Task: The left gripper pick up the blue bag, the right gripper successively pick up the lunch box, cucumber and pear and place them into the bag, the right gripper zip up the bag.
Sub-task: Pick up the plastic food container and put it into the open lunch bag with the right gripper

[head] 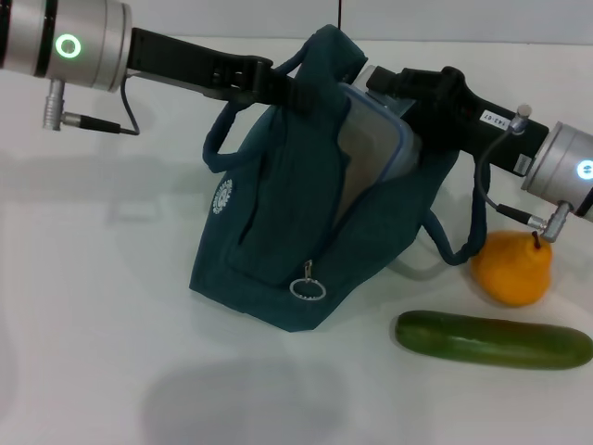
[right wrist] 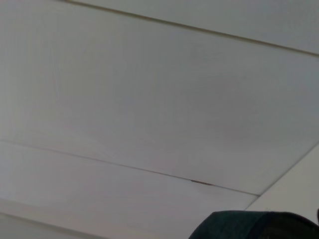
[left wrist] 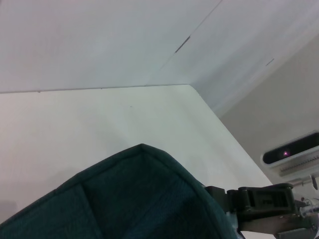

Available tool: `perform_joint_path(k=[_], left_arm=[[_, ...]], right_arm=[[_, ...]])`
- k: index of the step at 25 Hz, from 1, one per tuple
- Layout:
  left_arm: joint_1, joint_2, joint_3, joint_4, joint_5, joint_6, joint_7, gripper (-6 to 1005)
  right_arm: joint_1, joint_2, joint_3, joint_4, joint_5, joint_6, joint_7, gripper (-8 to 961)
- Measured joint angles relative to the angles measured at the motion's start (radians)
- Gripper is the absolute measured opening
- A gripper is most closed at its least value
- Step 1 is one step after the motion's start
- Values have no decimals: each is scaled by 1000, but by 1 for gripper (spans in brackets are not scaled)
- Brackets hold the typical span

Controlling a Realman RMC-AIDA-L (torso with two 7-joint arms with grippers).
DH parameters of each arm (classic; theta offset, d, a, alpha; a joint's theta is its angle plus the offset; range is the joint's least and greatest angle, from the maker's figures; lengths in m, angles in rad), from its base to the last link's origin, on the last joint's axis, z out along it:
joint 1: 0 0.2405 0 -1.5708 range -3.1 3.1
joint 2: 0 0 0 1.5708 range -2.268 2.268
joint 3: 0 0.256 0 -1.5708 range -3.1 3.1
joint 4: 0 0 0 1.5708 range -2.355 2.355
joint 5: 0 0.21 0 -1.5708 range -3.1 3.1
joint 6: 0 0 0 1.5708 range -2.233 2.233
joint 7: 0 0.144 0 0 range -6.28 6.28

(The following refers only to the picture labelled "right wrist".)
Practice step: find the dark teal fabric lunch bag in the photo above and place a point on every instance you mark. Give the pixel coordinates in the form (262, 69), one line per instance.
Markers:
(249, 225)

